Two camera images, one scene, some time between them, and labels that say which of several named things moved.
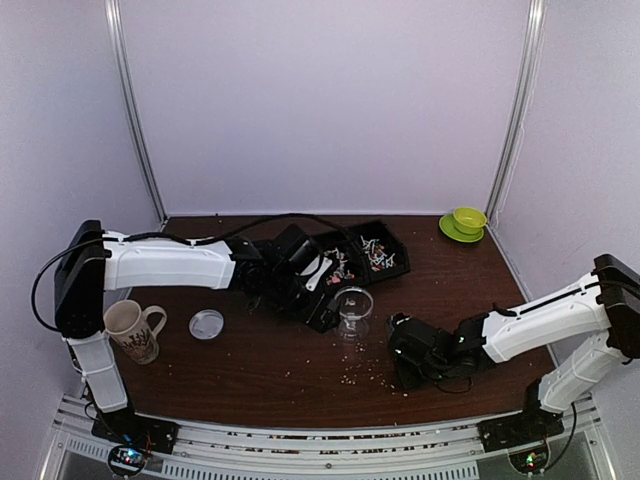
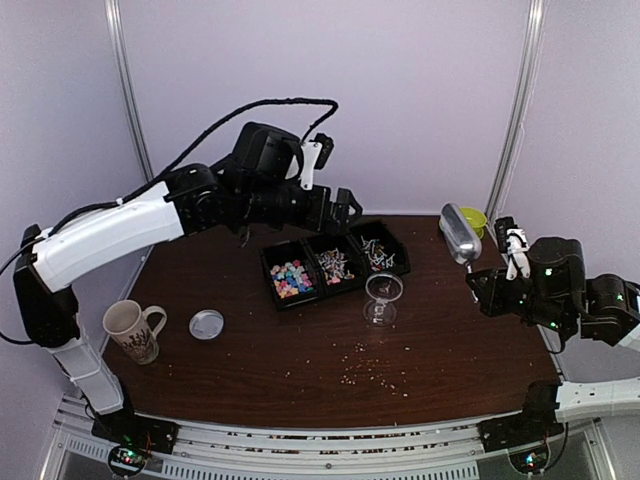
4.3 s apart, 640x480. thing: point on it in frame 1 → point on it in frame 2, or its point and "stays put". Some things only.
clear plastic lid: x=206 y=324 stays put
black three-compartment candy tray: x=369 y=252 stays put
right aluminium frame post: x=530 y=61 stays put
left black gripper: x=308 y=313 → x=317 y=219
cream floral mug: x=127 y=325 stays put
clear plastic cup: x=354 y=306 → x=383 y=290
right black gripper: x=407 y=381 → x=489 y=296
